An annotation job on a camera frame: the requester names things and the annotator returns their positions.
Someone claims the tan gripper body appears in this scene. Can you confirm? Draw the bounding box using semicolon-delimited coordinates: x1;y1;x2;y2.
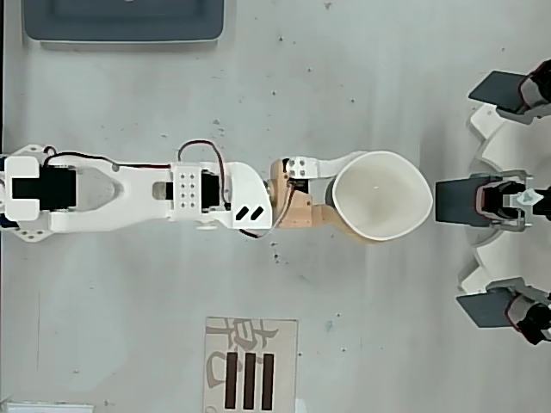
269;157;316;230

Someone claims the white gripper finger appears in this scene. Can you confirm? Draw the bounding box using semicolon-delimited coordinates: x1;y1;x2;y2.
288;151;368;179

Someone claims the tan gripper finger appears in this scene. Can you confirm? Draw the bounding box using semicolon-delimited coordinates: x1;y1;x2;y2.
311;204;381;247

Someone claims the white paper cup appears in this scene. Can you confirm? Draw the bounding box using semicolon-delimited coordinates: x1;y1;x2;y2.
325;150;434;244

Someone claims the dark grey valve paddle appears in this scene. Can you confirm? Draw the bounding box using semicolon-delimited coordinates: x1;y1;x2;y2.
467;70;529;114
455;289;516;330
435;179;486;227

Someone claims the black red valve motor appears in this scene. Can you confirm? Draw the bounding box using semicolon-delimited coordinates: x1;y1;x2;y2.
474;169;544;232
503;287;551;347
517;59;551;125

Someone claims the printed paper card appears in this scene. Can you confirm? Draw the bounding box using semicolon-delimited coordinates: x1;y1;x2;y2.
201;317;300;413

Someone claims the grey plastic tray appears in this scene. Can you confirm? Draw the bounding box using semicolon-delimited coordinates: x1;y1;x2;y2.
22;0;226;44

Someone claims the white flat box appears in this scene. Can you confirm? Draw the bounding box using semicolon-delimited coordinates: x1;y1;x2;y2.
4;401;95;413

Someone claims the black red wrist cable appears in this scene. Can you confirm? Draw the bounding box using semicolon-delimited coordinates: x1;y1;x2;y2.
238;177;303;240

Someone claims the black red arm cable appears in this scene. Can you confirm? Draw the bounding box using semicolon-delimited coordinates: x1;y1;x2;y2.
176;139;232;213

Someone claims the black red shoulder cable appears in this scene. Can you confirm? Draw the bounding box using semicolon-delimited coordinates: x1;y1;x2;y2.
41;145;118;172

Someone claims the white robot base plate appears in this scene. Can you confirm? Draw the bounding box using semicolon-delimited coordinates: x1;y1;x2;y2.
0;145;52;244

